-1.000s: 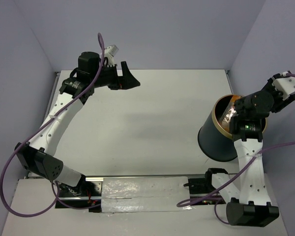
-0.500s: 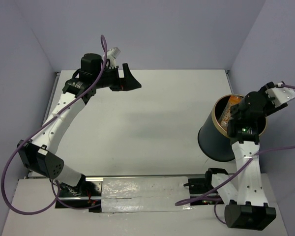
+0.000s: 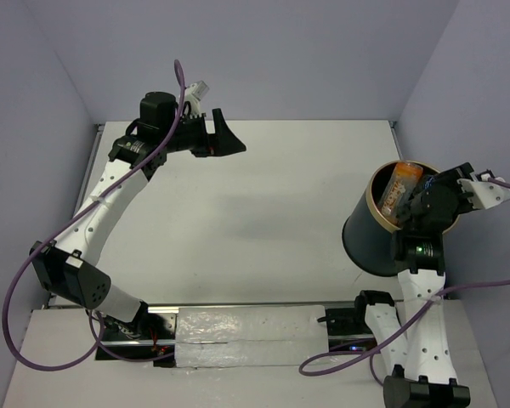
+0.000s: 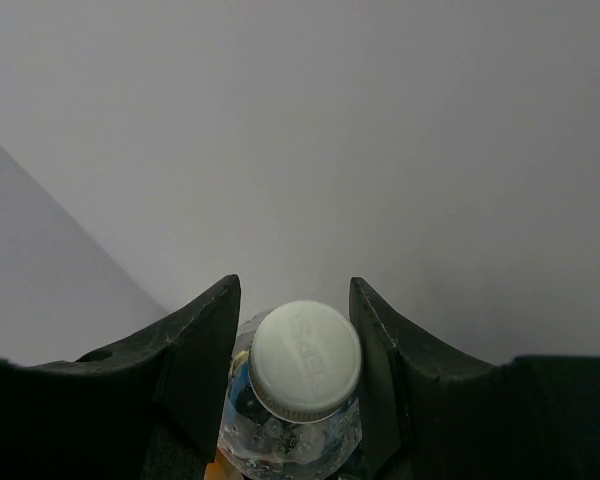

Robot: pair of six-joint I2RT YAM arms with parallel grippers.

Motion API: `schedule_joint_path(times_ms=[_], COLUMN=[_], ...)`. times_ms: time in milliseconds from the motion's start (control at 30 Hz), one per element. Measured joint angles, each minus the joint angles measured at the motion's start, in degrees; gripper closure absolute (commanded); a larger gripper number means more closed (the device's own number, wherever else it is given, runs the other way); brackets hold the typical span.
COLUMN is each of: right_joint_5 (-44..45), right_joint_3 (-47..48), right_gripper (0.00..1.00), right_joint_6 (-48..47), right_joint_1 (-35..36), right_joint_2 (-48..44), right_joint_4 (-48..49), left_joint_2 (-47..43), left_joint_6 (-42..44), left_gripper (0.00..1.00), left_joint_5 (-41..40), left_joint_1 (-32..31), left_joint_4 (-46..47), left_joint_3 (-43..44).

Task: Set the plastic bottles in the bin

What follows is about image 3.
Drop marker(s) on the silver foil tape sheet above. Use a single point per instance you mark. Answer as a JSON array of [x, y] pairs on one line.
[[249, 336]]

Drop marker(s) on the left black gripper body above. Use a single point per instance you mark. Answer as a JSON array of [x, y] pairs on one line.
[[191, 137]]

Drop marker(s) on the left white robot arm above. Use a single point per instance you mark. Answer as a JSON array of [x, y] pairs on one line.
[[67, 265]]

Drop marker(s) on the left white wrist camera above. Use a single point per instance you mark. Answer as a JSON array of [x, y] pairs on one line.
[[195, 91]]

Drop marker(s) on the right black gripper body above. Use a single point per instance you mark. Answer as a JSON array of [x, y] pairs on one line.
[[451, 175]]

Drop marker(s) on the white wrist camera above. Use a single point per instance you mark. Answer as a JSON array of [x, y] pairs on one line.
[[482, 193], [195, 91]]

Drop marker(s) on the orange drink bottle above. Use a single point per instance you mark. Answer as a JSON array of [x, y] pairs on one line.
[[403, 181]]

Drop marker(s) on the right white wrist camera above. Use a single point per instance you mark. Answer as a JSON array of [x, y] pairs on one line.
[[482, 193]]

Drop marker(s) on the black metal base rail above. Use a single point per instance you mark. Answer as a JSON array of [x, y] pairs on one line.
[[157, 345]]

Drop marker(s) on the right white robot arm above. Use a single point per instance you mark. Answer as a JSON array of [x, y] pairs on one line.
[[416, 353]]

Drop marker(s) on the blue label water bottle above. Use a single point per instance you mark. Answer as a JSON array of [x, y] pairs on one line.
[[425, 182]]

